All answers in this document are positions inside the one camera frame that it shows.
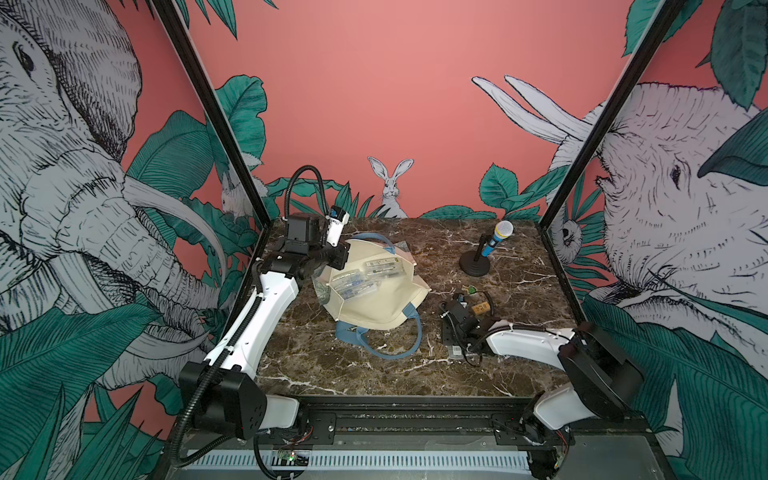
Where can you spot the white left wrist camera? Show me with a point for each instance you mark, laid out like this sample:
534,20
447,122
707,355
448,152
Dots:
337,218

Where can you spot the clear compass set case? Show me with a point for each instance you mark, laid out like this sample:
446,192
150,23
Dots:
353,284

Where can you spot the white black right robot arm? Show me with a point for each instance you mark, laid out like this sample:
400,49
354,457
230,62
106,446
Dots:
602,379

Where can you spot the black right frame post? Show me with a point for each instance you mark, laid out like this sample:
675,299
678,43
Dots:
660,22

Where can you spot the small wooden block toy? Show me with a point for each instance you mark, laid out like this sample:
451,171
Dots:
481,308

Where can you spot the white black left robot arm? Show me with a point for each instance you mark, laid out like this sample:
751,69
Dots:
220,393

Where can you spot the cream canvas tote bag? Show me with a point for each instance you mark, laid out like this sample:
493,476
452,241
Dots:
396,301

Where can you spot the black frame post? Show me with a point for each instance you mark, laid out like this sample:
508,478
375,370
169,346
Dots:
169,15
660,22

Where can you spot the blue toy microphone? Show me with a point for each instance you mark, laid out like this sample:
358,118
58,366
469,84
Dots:
502,230

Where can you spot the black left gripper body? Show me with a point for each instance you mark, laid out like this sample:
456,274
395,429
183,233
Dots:
321,244

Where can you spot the black left frame post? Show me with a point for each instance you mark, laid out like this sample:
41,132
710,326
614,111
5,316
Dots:
169,15

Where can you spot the white ventilation grille strip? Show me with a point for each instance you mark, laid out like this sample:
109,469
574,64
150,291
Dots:
357,460

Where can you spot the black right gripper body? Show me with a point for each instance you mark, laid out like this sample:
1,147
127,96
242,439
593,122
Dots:
450,338

